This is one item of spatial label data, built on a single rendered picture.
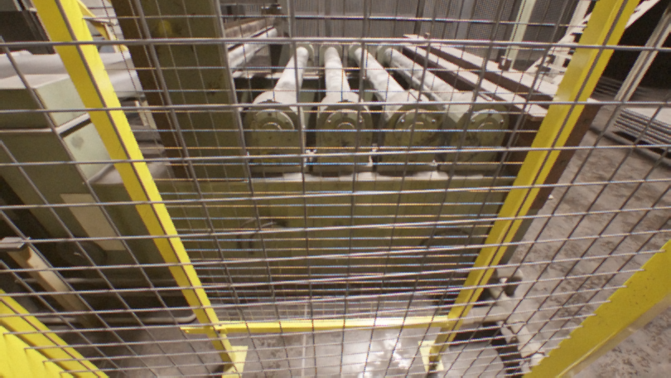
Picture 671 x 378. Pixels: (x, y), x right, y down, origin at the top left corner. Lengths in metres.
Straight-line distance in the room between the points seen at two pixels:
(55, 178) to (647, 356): 3.37
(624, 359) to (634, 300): 1.67
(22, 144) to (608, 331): 2.12
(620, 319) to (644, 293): 0.08
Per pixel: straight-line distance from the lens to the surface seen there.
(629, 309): 0.77
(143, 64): 1.27
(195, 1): 1.13
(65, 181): 1.83
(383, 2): 10.33
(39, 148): 1.77
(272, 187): 1.35
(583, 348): 0.87
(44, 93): 1.63
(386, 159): 1.34
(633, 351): 2.49
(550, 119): 0.86
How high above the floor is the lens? 1.64
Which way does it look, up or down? 33 degrees down
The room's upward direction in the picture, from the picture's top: 1 degrees clockwise
